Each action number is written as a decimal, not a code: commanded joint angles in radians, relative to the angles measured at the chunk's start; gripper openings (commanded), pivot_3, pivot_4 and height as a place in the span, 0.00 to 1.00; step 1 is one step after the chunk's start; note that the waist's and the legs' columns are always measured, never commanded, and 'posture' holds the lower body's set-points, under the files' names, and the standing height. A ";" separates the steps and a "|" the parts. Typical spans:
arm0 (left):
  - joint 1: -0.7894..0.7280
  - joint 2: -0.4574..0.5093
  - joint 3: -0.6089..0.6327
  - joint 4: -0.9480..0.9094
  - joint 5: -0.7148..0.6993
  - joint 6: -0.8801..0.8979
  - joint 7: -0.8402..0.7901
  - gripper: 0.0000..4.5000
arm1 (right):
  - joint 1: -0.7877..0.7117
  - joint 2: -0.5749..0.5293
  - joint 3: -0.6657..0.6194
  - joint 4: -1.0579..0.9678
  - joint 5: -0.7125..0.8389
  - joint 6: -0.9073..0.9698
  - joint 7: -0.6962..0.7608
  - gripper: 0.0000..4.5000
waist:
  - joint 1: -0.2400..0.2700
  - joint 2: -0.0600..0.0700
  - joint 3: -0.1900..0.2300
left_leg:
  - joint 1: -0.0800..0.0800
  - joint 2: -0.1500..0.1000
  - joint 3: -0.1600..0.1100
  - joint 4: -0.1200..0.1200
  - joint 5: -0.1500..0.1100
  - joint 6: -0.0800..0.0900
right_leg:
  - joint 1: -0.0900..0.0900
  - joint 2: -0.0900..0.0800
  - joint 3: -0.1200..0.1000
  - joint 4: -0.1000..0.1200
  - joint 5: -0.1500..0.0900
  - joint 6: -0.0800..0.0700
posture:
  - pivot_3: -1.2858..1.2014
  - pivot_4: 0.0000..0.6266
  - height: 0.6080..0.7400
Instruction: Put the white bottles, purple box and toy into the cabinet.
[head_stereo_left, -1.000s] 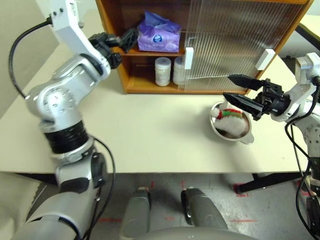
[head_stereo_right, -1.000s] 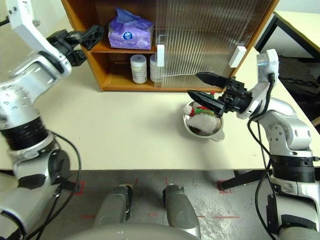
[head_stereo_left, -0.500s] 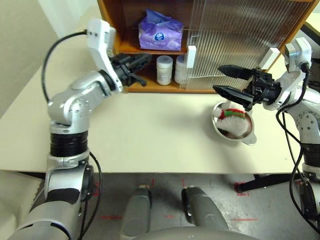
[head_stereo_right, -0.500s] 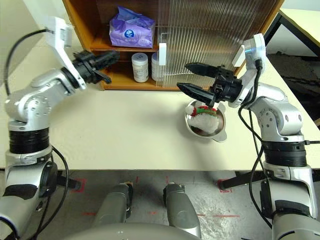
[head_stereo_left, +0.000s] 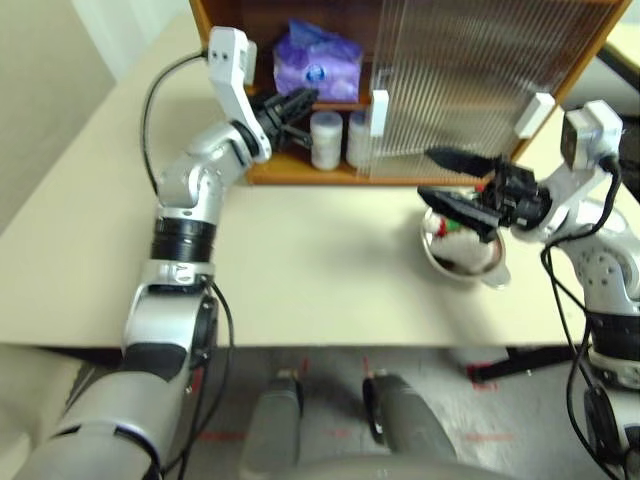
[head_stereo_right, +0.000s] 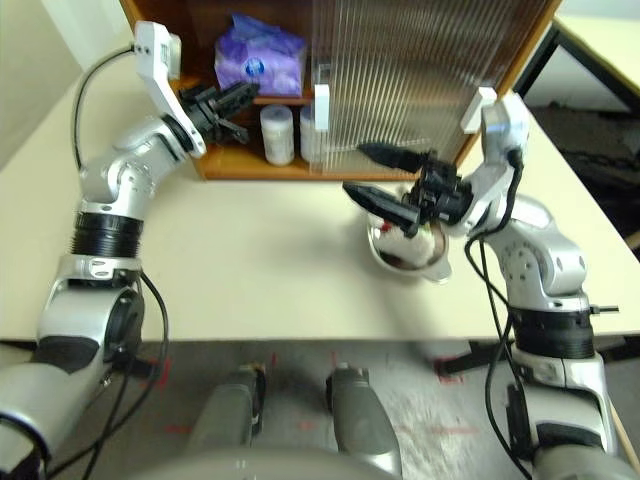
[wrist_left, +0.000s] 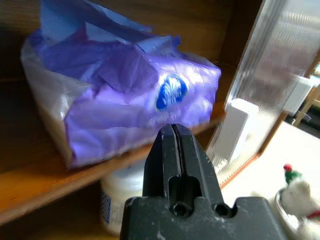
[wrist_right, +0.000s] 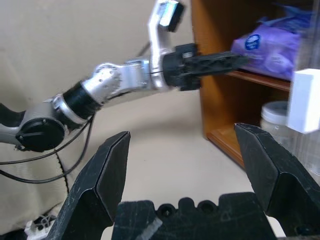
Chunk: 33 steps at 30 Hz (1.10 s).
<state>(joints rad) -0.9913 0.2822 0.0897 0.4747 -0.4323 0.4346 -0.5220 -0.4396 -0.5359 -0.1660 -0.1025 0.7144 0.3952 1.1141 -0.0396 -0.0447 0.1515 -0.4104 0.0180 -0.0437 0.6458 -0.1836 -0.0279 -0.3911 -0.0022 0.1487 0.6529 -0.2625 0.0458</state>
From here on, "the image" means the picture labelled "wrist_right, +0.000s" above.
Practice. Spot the white box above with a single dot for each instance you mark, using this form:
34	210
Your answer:
305	100

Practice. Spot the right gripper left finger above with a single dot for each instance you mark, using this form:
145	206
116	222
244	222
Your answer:
95	190

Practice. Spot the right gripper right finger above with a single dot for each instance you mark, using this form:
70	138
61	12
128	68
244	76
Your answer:
275	180

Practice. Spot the wooden cabinet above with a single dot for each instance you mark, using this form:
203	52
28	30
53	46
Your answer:
212	105

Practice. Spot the purple tissue pack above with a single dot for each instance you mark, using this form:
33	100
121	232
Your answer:
270	50

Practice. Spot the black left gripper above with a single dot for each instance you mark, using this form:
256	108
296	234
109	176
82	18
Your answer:
180	70

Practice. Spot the white bottle blue label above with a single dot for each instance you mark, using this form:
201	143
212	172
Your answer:
272	115

